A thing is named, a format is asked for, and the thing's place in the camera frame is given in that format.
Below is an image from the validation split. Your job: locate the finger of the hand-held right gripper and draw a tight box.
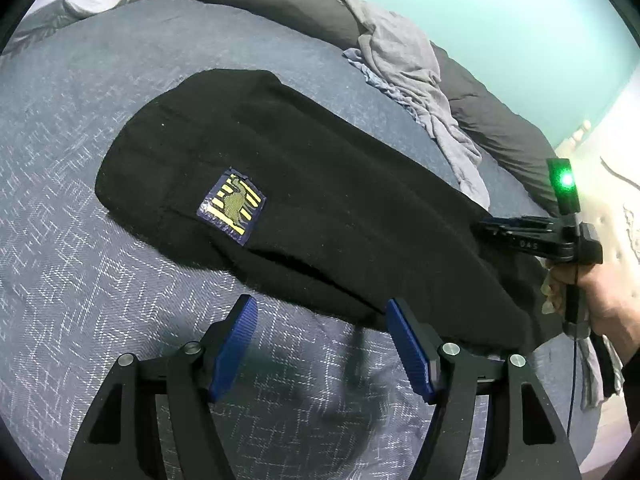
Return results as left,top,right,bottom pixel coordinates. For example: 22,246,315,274
472,227,546,251
480,216,556,233

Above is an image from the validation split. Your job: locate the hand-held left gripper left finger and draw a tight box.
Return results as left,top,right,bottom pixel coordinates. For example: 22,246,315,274
60,294,259,480

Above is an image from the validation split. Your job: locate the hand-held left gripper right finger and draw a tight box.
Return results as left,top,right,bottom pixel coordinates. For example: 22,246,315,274
385,297,583,480

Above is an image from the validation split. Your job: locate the black sweater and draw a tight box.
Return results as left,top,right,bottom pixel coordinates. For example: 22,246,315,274
95,69,566,356

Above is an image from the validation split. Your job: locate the person's right hand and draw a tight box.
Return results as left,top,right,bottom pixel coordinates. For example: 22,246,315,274
540,255,640,346

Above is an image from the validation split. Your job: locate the cream tufted headboard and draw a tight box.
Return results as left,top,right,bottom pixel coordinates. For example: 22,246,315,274
552,72,640,266

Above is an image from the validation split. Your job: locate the black folded garment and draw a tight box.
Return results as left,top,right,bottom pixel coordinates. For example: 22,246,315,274
595,335,625,397

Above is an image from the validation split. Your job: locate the pale grey folded garment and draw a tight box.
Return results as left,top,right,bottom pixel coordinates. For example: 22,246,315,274
581,352,605,409

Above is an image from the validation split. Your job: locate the pale blue crumpled cloth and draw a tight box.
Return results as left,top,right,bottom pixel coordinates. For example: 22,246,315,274
342,49,431,126

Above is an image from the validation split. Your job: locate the grey sweater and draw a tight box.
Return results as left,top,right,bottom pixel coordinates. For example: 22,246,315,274
337,0,491,208

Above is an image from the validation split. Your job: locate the thin dark cable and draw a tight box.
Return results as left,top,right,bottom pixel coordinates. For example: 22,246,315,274
566,337,582,436

